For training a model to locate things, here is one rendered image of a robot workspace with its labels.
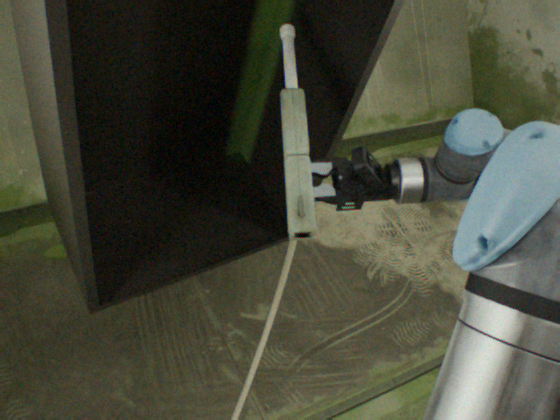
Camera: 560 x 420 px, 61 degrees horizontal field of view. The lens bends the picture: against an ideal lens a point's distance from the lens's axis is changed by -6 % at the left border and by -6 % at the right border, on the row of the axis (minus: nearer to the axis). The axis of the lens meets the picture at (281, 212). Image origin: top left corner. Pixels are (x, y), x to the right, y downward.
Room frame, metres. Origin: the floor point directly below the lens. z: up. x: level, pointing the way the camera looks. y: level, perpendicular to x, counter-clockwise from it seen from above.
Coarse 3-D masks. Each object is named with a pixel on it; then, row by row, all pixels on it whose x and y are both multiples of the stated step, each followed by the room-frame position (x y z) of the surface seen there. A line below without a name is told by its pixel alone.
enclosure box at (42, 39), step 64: (64, 0) 0.54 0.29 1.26; (128, 0) 0.97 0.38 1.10; (192, 0) 1.06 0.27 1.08; (256, 0) 1.17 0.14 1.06; (320, 0) 1.09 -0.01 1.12; (384, 0) 0.95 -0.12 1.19; (64, 64) 0.55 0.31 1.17; (128, 64) 1.00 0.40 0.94; (192, 64) 1.10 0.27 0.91; (256, 64) 1.23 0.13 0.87; (320, 64) 1.06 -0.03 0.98; (64, 128) 0.56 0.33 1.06; (128, 128) 1.03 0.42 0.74; (192, 128) 1.16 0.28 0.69; (256, 128) 1.23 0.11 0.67; (320, 128) 1.03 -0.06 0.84; (64, 192) 0.63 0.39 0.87; (128, 192) 1.03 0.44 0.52; (192, 192) 1.09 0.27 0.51; (256, 192) 1.15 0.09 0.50; (128, 256) 0.83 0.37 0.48; (192, 256) 0.88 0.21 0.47
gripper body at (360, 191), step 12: (348, 168) 0.78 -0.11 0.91; (384, 168) 0.82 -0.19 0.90; (336, 180) 0.80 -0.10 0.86; (348, 180) 0.76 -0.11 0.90; (360, 180) 0.76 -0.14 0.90; (396, 180) 0.77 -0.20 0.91; (348, 192) 0.74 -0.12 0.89; (360, 192) 0.74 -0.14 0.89; (372, 192) 0.79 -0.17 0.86; (384, 192) 0.79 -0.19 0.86; (396, 192) 0.76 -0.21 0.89; (360, 204) 0.76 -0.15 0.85
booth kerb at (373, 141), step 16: (400, 128) 2.21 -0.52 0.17; (416, 128) 2.28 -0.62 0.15; (432, 128) 2.35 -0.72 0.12; (352, 144) 2.06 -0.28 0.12; (368, 144) 2.11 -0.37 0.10; (384, 144) 2.17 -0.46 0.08; (16, 208) 1.22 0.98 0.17; (32, 208) 1.25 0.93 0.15; (48, 208) 1.28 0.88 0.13; (0, 224) 1.18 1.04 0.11; (16, 224) 1.21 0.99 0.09; (32, 224) 1.24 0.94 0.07
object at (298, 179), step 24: (288, 24) 1.06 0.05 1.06; (288, 48) 1.00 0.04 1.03; (288, 72) 0.94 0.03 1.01; (288, 96) 0.88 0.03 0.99; (288, 120) 0.83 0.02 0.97; (288, 144) 0.78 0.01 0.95; (288, 168) 0.73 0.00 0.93; (288, 192) 0.69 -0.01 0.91; (312, 192) 0.70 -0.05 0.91; (288, 216) 0.65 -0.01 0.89; (312, 216) 0.65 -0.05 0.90
